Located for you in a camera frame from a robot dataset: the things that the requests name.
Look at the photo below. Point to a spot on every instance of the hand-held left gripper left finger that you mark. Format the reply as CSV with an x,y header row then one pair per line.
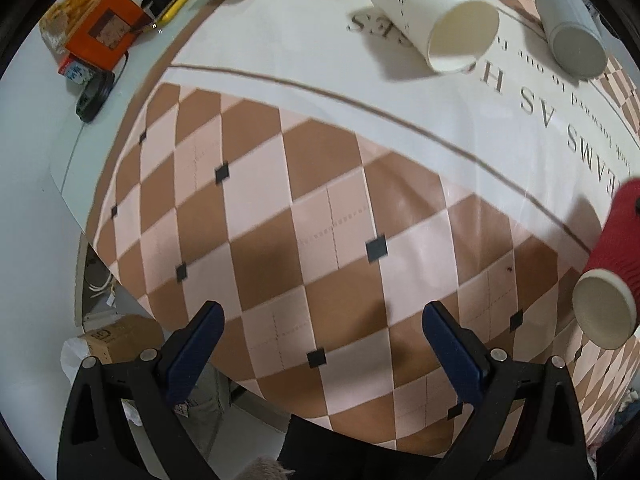
x,y
192,360

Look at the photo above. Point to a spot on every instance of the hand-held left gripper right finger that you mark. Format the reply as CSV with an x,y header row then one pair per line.
x,y
456,357

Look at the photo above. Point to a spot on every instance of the red ribbed paper cup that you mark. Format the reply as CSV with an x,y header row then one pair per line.
x,y
612,260

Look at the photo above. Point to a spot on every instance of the large white paper cup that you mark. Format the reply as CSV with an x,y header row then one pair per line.
x,y
415,10

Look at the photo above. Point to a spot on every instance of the grey paper cup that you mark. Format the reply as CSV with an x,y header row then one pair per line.
x,y
567,20

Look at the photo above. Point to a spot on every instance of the cardboard box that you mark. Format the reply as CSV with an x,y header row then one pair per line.
x,y
125,337

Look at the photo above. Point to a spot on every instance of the beige furry thing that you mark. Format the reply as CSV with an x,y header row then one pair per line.
x,y
265,470

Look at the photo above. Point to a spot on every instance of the checkered brown pink table mat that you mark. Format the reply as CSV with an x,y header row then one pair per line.
x,y
325,160

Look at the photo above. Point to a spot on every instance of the small blue white box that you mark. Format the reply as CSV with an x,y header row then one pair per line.
x,y
75,70

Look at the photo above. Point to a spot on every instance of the orange box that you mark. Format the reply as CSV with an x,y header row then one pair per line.
x,y
107,25

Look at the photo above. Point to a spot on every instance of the yellow snack bag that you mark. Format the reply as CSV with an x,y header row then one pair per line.
x,y
70,10

